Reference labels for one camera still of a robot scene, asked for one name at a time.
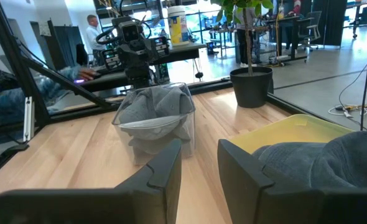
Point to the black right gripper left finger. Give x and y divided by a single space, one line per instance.
158 186

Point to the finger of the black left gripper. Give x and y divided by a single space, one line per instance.
112 59
160 46

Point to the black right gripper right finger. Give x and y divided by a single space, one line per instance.
242 186

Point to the grey cap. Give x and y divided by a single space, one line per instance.
158 105

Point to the black work desk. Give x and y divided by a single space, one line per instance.
183 51

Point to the white yellow wipes canister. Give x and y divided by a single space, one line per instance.
178 26

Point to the person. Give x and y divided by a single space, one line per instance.
93 34
3 102
242 40

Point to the clear plastic container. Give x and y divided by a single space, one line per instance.
154 126

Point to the yellow plastic tray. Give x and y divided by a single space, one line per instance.
289 130

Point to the green tree in black pot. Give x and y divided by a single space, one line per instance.
251 87

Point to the black office desk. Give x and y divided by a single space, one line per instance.
287 31

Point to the black office chair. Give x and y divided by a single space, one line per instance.
311 28

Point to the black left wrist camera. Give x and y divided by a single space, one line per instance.
130 31

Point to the black table frame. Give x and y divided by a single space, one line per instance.
15 62

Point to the silver aluminium bracket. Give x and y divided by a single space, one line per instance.
28 118

